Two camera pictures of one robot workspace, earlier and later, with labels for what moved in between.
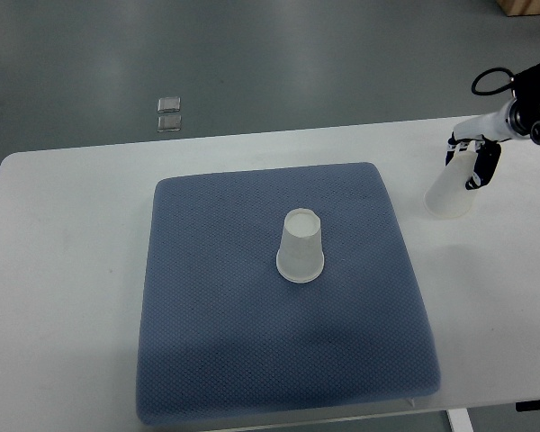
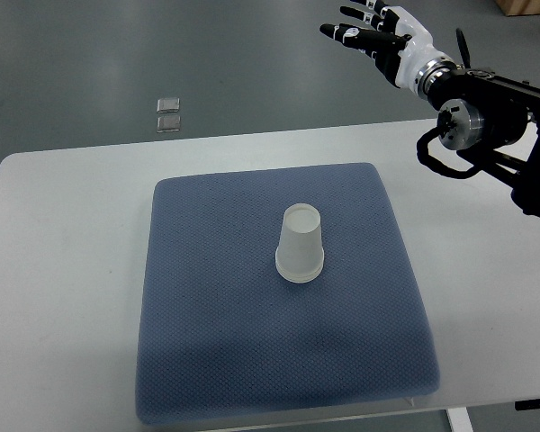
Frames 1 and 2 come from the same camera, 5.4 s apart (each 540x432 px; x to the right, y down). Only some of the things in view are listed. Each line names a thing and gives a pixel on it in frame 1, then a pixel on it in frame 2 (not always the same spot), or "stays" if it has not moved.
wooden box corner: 528,7 stays
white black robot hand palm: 492,128 → 419,49
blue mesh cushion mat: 278,290 stays
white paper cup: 450,194 → 300,254
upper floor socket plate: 168,104 stays
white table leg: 459,420 stays
